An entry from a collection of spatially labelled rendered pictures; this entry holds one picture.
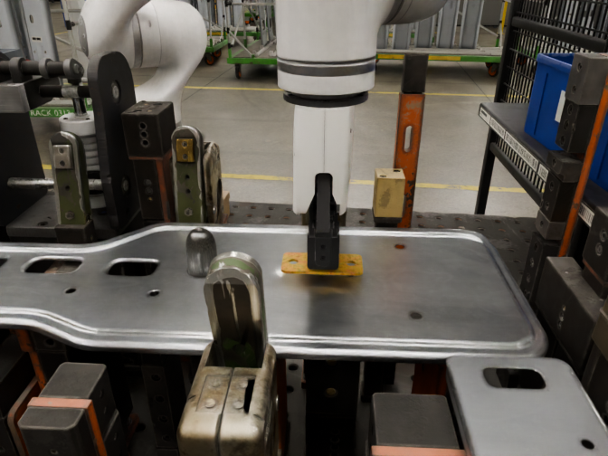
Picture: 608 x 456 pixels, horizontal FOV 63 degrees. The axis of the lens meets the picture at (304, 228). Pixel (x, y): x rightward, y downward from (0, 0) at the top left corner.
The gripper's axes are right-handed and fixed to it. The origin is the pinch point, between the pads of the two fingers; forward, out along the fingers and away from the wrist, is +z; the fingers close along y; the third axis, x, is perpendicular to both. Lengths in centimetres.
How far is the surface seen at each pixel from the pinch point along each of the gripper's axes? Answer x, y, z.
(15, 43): -268, -391, 31
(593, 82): 29.7, -13.8, -13.7
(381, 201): 6.8, -10.8, -0.1
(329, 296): 0.7, 4.4, 3.3
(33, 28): -249, -390, 19
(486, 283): 16.6, 1.3, 3.4
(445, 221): 31, -73, 34
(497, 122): 32, -51, 1
